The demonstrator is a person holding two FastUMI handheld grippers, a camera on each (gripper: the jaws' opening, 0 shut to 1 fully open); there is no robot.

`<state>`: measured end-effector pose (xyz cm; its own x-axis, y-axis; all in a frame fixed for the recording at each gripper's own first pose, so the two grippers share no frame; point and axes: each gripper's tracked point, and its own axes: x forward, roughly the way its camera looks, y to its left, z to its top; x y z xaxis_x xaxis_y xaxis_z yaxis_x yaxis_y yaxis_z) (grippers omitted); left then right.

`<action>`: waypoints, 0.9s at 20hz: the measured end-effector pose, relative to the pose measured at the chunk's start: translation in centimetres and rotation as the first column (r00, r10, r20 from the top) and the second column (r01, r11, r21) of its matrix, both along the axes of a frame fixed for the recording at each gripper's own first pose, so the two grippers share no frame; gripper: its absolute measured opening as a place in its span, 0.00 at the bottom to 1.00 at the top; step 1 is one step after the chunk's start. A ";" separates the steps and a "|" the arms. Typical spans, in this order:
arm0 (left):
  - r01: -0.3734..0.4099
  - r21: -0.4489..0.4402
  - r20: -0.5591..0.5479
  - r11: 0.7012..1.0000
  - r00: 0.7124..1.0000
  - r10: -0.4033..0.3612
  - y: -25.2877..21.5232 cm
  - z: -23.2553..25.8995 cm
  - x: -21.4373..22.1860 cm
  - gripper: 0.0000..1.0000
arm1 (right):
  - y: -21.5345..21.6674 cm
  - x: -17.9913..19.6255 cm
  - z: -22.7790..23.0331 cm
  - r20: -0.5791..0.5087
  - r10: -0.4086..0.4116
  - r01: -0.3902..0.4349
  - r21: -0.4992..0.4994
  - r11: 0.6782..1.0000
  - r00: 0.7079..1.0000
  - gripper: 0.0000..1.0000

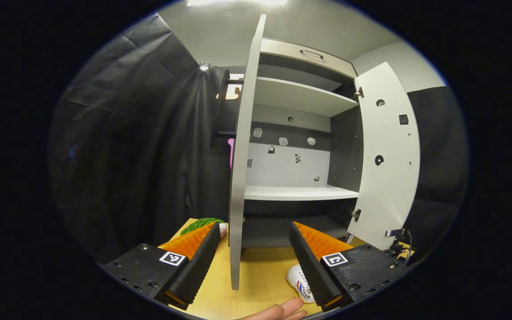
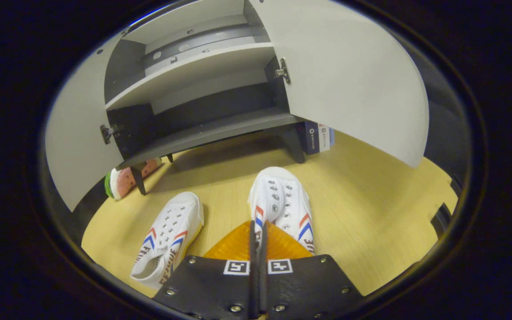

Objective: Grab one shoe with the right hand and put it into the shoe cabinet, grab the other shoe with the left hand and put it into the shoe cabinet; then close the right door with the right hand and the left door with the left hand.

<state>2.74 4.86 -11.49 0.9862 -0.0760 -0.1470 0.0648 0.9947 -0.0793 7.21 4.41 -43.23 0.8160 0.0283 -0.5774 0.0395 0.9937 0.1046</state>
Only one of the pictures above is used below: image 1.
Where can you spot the ceiling light panel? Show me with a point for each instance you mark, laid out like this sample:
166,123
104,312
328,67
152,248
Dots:
238,2

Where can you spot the white cabinet door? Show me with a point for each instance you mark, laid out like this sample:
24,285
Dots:
389,186
242,178

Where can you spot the white shoe cabinet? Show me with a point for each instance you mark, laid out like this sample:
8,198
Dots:
300,95

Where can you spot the green watermelon slice toy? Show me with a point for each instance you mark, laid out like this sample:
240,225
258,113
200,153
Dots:
198,224

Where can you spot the beige cabinet drawer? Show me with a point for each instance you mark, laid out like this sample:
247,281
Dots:
282,51

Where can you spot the black backdrop cloth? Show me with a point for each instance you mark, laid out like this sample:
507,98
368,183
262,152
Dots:
127,155

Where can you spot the white shoe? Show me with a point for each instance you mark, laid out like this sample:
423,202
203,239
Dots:
298,280

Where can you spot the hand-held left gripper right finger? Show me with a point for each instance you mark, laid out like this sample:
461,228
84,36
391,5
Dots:
309,266

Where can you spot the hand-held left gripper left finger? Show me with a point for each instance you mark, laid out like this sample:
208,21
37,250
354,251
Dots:
198,266

